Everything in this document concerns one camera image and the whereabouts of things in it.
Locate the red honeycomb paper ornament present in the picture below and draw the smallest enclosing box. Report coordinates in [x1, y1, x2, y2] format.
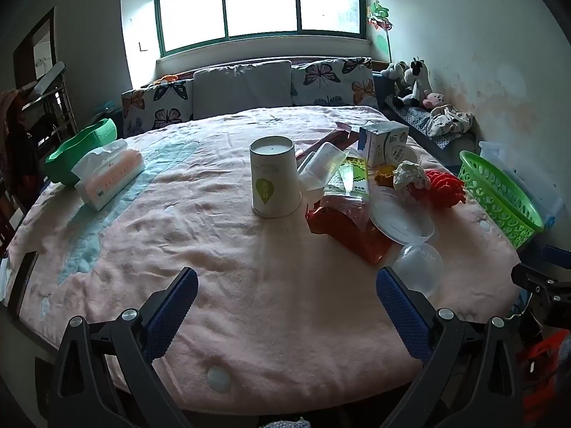
[424, 169, 467, 208]

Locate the metal rack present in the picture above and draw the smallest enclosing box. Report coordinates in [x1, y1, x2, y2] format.
[22, 60, 79, 143]

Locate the crumpled paper ball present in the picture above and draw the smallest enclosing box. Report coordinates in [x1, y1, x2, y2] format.
[393, 160, 424, 192]

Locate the pink tissue pack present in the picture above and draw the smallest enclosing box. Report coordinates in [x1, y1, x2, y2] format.
[71, 139, 146, 212]

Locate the white paper cup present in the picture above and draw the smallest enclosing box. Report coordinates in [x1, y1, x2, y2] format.
[249, 136, 303, 219]

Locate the green plastic basket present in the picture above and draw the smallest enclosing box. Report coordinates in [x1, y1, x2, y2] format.
[459, 150, 545, 250]

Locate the dark wooden door frame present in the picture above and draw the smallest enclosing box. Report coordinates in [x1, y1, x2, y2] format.
[12, 6, 56, 90]

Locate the blue bench mat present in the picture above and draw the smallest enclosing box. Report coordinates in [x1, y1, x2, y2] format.
[375, 71, 474, 148]

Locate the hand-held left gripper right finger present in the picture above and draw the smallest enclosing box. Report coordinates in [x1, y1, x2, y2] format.
[375, 266, 525, 428]

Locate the green plastic basin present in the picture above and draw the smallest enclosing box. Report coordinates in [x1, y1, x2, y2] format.
[45, 118, 117, 187]

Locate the pink snack wrapper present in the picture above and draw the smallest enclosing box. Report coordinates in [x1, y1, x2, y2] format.
[295, 122, 361, 161]

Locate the pink blanket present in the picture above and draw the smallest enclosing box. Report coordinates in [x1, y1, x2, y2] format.
[6, 106, 522, 411]

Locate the grey plush toy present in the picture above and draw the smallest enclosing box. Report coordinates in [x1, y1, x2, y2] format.
[384, 61, 409, 82]

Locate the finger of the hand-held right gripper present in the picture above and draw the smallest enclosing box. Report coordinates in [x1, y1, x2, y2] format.
[541, 245, 571, 272]
[511, 263, 571, 322]

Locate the colourful pinwheel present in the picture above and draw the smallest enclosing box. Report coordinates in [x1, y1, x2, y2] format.
[367, 1, 395, 63]

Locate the clear plastic storage box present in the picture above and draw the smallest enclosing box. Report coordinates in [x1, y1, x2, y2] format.
[479, 141, 563, 228]

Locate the clear plastic cup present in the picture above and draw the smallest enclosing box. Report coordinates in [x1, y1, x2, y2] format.
[393, 241, 443, 299]
[297, 143, 349, 192]

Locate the butterfly print cushion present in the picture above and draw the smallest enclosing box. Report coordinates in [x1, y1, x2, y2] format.
[121, 79, 194, 137]
[291, 57, 378, 108]

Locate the white and blue carton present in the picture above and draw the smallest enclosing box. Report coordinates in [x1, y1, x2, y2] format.
[359, 122, 410, 171]

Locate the red plastic wrapper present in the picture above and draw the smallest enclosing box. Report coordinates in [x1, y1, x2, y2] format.
[305, 196, 393, 268]

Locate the black and white plush cow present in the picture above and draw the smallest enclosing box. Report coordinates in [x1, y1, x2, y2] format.
[404, 57, 433, 108]

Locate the green framed window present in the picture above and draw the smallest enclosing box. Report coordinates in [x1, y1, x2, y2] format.
[152, 0, 373, 56]

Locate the red plastic object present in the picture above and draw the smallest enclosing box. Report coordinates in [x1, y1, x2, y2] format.
[517, 330, 571, 411]

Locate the clear round plastic lid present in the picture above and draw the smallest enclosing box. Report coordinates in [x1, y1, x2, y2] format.
[370, 185, 435, 244]

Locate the orange wrapper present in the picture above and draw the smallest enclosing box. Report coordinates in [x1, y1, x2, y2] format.
[375, 165, 398, 188]

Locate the plastic bottle with green label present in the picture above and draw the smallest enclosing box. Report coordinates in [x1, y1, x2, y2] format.
[322, 152, 371, 215]

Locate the patterned cloth bundle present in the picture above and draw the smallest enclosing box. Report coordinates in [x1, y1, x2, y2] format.
[426, 105, 474, 138]

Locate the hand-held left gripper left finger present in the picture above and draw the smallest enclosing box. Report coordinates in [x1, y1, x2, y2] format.
[47, 266, 199, 428]

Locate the grey cushion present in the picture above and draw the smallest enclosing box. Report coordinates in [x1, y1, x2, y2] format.
[193, 60, 293, 120]

